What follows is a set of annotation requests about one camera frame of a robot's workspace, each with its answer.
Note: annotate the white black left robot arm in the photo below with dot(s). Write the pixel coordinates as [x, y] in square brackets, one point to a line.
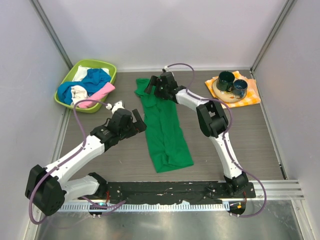
[49, 187]

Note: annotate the blue t shirt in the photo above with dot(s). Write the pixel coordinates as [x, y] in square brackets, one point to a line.
[92, 79]

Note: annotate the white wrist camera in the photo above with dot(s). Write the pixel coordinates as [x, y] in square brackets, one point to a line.
[167, 70]
[116, 106]

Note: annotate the white t shirt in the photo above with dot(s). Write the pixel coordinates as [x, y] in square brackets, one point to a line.
[78, 93]

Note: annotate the pink t shirt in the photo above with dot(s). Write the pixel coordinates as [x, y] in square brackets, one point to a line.
[98, 96]

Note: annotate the dark green mug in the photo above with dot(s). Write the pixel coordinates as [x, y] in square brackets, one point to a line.
[225, 81]

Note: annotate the dark blue mug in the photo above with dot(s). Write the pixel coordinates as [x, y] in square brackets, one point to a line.
[240, 87]

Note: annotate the white slotted cable duct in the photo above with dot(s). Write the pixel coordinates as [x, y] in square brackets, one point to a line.
[84, 206]

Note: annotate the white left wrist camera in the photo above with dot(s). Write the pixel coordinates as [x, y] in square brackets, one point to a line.
[116, 106]

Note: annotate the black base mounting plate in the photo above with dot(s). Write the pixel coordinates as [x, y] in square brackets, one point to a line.
[171, 192]

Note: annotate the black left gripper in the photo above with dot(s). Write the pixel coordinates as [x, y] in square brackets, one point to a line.
[139, 125]

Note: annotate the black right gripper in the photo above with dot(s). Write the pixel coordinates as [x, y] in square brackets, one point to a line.
[155, 81]

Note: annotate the aluminium frame rail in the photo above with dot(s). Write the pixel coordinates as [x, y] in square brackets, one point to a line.
[277, 190]

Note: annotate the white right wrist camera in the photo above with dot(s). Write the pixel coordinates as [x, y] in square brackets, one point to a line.
[167, 70]

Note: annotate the green t shirt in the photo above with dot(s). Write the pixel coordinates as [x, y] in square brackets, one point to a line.
[167, 146]

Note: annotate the orange checkered cloth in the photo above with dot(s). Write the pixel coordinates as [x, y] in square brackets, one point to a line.
[252, 96]

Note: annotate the beige ceramic plate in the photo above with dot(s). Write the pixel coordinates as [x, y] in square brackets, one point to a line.
[227, 97]

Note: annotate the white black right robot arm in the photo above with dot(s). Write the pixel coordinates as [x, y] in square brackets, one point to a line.
[213, 123]

